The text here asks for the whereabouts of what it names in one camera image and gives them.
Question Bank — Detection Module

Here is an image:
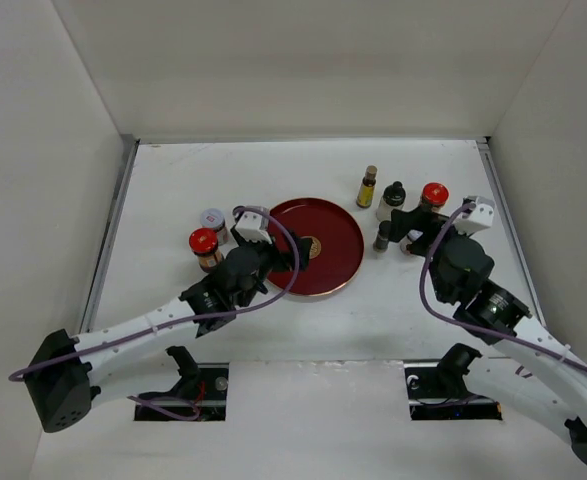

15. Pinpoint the red lid jar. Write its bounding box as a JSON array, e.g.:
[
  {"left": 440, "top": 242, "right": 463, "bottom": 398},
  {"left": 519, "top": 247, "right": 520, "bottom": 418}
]
[
  {"left": 189, "top": 227, "right": 224, "bottom": 273},
  {"left": 419, "top": 182, "right": 449, "bottom": 213}
]

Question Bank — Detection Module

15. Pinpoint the round red tray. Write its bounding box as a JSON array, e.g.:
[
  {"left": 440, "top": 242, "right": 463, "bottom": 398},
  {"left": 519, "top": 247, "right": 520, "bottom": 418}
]
[{"left": 270, "top": 198, "right": 364, "bottom": 297}]

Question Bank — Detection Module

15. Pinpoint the black pepper shaker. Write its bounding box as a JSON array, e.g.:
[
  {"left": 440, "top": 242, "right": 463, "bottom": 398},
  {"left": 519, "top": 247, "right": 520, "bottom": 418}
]
[
  {"left": 373, "top": 220, "right": 392, "bottom": 253},
  {"left": 232, "top": 206, "right": 245, "bottom": 225}
]

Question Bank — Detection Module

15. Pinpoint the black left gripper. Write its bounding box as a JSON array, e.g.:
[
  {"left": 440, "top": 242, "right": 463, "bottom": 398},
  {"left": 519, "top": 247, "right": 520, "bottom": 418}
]
[{"left": 233, "top": 225, "right": 311, "bottom": 308}]

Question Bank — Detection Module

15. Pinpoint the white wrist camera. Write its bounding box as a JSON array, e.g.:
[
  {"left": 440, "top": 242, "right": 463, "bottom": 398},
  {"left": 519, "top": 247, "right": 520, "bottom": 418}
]
[
  {"left": 454, "top": 196, "right": 495, "bottom": 236},
  {"left": 234, "top": 206, "right": 272, "bottom": 244}
]

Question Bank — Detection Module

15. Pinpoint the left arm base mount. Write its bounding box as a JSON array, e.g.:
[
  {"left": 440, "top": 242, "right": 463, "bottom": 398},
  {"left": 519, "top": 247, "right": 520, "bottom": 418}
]
[{"left": 133, "top": 346, "right": 230, "bottom": 422}]

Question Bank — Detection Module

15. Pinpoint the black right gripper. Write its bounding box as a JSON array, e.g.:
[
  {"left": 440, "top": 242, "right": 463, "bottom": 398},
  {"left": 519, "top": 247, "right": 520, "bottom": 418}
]
[{"left": 388, "top": 204, "right": 476, "bottom": 302}]

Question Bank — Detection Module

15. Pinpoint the yellow bottle gold cap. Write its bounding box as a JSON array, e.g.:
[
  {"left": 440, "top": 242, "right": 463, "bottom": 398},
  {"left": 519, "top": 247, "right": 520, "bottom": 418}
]
[{"left": 356, "top": 165, "right": 377, "bottom": 209}]

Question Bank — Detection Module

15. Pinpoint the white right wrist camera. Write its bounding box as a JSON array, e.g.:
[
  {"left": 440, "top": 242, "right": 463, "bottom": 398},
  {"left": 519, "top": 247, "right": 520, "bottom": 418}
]
[{"left": 454, "top": 196, "right": 495, "bottom": 236}]

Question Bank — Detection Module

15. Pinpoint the black cap white bottle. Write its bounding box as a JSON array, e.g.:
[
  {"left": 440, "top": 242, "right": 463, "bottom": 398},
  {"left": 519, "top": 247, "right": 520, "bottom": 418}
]
[{"left": 376, "top": 181, "right": 406, "bottom": 222}]

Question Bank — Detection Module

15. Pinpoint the white lid jar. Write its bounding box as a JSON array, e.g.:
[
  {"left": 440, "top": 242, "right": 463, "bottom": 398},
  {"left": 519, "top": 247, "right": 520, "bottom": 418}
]
[
  {"left": 399, "top": 230, "right": 422, "bottom": 255},
  {"left": 200, "top": 208, "right": 229, "bottom": 245}
]

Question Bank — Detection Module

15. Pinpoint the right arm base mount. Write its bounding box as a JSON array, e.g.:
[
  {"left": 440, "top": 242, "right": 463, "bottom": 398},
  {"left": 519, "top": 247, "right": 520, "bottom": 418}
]
[{"left": 404, "top": 344, "right": 503, "bottom": 421}]

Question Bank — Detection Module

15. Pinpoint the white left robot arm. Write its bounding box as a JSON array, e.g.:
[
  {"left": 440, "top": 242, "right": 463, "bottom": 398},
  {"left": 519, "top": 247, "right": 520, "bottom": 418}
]
[{"left": 21, "top": 233, "right": 312, "bottom": 433}]

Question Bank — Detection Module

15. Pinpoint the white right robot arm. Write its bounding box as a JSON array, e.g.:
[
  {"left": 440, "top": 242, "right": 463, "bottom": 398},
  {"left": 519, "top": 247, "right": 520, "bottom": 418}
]
[{"left": 382, "top": 196, "right": 587, "bottom": 466}]

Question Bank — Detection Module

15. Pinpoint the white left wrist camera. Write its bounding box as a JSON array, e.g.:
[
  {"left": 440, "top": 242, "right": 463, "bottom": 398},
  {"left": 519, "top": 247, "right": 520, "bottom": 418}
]
[{"left": 234, "top": 206, "right": 272, "bottom": 244}]

